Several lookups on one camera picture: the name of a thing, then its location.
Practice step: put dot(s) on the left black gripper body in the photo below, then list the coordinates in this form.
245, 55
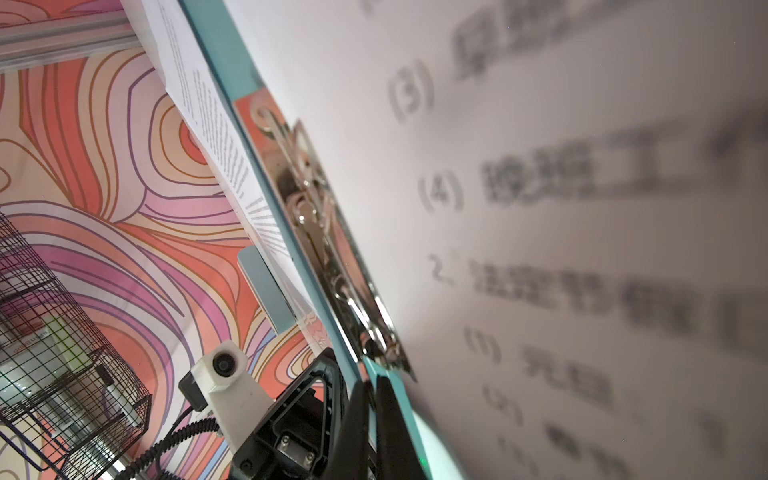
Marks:
297, 435

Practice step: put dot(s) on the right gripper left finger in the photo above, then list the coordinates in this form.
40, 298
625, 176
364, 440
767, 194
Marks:
349, 458

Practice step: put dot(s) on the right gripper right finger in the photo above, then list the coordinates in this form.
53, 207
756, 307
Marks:
396, 457

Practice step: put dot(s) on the metal folder clip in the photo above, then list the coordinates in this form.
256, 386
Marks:
343, 291

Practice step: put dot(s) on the teal paper folder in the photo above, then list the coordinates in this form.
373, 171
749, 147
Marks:
237, 76

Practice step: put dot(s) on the white paper sheets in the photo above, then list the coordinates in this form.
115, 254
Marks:
563, 205

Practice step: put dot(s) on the printed white paper sheet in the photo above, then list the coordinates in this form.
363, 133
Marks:
191, 85

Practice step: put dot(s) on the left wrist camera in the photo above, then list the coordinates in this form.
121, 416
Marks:
220, 383

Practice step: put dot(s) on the left black wire basket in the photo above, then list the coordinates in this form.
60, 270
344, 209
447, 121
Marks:
70, 404

